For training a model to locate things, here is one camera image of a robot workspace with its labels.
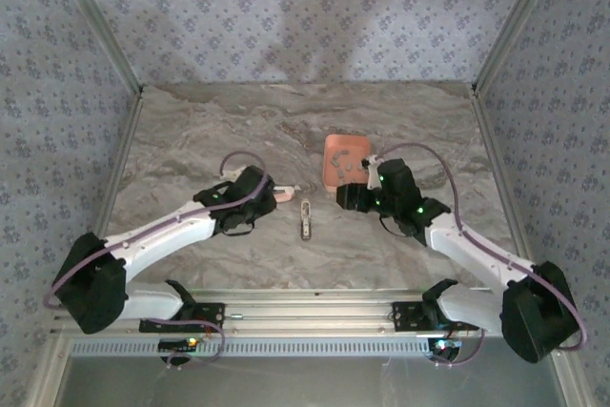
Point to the pink mini stapler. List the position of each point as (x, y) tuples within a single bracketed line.
[(287, 196)]

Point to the tan USB stick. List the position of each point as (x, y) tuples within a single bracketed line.
[(305, 228)]

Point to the orange plastic tray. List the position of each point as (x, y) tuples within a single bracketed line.
[(348, 142)]

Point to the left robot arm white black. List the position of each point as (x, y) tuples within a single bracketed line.
[(157, 235)]

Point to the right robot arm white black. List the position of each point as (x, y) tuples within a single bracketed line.
[(476, 250)]

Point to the small circuit board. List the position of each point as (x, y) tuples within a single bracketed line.
[(176, 344), (445, 344)]

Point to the grey metal panel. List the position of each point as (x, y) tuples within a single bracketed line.
[(310, 383)]

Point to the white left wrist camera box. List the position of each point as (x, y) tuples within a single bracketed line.
[(233, 172)]

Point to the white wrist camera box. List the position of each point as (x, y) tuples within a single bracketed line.
[(233, 172), (372, 173)]

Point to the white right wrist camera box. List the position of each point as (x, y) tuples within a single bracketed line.
[(372, 173)]

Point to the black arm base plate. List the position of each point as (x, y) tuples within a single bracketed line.
[(405, 316), (214, 308)]

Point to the aluminium table side rail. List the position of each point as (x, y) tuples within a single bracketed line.
[(112, 188), (491, 140)]

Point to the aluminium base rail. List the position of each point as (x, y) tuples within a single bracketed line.
[(310, 311)]

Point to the aluminium frame post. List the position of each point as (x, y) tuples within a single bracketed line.
[(98, 16), (517, 16)]

